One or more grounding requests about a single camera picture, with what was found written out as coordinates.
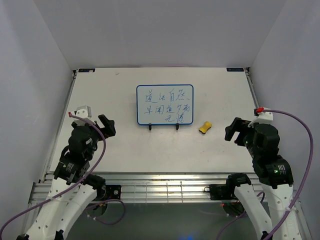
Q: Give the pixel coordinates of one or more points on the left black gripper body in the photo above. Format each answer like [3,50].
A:
[97,134]

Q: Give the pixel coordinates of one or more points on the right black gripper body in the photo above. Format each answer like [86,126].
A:
[245,136]

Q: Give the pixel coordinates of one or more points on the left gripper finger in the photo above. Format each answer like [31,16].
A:
[110,128]
[103,119]

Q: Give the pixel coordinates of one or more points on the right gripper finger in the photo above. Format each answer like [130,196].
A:
[237,123]
[229,132]

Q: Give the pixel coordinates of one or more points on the yellow whiteboard eraser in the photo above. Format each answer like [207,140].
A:
[205,127]

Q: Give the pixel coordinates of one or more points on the blue framed whiteboard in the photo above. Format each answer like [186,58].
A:
[165,104]

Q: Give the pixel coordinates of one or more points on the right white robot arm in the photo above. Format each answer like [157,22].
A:
[275,176]

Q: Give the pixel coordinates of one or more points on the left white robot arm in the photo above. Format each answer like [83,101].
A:
[73,186]

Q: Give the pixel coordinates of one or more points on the right blue table label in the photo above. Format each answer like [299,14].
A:
[234,69]

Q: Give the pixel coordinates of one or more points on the blue table label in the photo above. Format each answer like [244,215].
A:
[86,70]
[234,69]

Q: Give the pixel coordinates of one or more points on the left blue table label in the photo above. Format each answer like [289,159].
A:
[86,70]

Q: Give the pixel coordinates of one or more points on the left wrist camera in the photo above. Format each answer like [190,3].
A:
[83,112]

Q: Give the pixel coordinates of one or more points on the wire easel stand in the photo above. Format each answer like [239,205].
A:
[175,126]

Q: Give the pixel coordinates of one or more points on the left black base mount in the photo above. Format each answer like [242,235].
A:
[112,192]

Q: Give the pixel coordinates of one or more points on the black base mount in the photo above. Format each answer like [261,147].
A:
[112,192]
[217,192]

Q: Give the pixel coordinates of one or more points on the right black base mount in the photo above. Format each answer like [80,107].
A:
[217,192]

